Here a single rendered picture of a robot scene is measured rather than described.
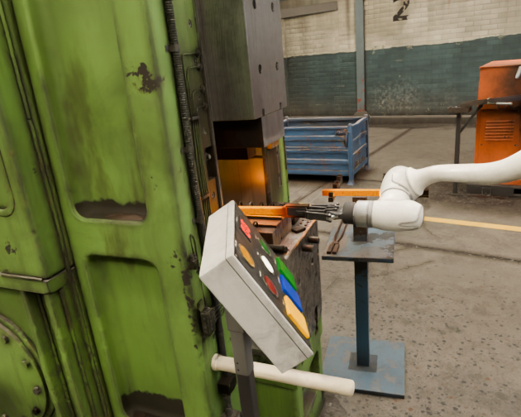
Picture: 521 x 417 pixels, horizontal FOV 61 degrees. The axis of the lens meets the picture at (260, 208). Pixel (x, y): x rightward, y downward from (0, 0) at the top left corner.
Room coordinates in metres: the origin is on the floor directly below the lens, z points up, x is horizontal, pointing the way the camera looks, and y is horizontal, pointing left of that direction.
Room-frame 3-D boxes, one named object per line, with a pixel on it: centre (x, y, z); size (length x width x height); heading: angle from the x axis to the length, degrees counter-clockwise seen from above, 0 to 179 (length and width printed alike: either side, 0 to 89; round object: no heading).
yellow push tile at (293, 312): (0.82, -0.05, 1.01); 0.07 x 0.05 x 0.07; 1
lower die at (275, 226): (1.55, 0.12, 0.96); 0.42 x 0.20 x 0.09; 66
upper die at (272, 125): (1.55, 0.12, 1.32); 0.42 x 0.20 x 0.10; 66
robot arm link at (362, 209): (1.37, -0.34, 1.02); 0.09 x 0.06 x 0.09; 156
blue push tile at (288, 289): (0.92, -0.05, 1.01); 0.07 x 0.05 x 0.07; 1
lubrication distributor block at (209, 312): (1.17, 0.19, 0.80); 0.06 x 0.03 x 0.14; 156
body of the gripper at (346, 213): (1.40, -0.27, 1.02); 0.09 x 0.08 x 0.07; 66
